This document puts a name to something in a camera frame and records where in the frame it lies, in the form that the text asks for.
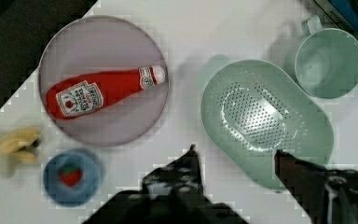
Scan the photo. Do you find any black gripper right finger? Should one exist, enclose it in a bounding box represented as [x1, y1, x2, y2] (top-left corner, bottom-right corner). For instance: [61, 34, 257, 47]
[274, 150, 358, 224]

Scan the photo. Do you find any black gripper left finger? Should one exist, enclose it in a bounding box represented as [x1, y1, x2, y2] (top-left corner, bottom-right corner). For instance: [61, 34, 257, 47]
[83, 145, 249, 224]

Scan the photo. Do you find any green plastic strainer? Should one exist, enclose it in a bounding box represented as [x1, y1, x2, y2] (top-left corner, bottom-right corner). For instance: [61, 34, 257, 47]
[198, 55, 334, 190]

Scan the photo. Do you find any blue small bowl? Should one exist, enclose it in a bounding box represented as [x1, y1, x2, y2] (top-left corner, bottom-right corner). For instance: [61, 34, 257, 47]
[42, 149, 103, 207]

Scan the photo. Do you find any strawberry toy in bowl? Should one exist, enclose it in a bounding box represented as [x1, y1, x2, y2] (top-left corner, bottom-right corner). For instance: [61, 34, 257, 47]
[59, 165, 83, 187]

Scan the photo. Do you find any green mug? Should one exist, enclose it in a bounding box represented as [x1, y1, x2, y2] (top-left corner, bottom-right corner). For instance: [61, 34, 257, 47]
[283, 15, 358, 99]

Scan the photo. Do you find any red ketchup bottle toy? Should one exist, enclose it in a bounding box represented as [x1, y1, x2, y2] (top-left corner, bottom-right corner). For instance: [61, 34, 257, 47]
[46, 65, 167, 119]

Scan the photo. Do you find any yellow banana toy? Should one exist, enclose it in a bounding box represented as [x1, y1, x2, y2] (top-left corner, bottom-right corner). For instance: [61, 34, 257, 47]
[0, 127, 41, 163]

